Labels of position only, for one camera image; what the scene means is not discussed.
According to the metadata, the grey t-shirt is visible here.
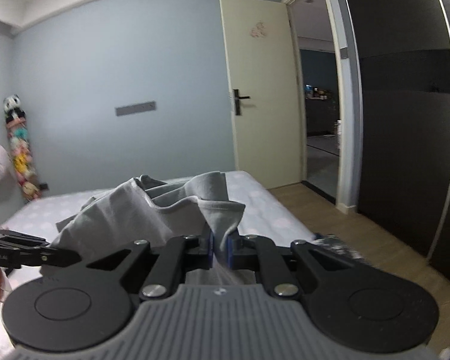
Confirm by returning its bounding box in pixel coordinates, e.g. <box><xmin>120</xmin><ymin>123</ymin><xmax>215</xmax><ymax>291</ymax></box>
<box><xmin>52</xmin><ymin>172</ymin><xmax>255</xmax><ymax>286</ymax></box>

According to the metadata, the blue bedsheet with pink clouds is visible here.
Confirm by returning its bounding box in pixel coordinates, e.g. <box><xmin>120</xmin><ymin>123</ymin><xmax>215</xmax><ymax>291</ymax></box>
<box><xmin>1</xmin><ymin>171</ymin><xmax>315</xmax><ymax>246</ymax></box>

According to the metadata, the dark patterned folded garment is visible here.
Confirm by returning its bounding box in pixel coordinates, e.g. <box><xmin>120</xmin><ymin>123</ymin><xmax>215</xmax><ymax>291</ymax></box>
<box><xmin>311</xmin><ymin>233</ymin><xmax>365</xmax><ymax>262</ymax></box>

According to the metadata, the hanging plush toy organizer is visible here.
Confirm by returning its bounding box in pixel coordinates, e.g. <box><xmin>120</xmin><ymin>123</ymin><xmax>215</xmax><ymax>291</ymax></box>
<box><xmin>4</xmin><ymin>94</ymin><xmax>41</xmax><ymax>202</ymax></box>

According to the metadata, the cream bedroom door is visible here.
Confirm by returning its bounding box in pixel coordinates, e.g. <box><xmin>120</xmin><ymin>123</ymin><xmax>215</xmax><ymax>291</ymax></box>
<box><xmin>219</xmin><ymin>0</ymin><xmax>302</xmax><ymax>189</ymax></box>

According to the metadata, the dark wardrobe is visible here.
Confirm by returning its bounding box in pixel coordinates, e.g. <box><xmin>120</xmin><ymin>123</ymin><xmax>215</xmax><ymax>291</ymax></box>
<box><xmin>347</xmin><ymin>0</ymin><xmax>450</xmax><ymax>280</ymax></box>

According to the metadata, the grey wall plate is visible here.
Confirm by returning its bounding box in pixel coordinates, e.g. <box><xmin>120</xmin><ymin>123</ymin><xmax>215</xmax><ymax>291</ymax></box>
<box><xmin>115</xmin><ymin>101</ymin><xmax>157</xmax><ymax>117</ymax></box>

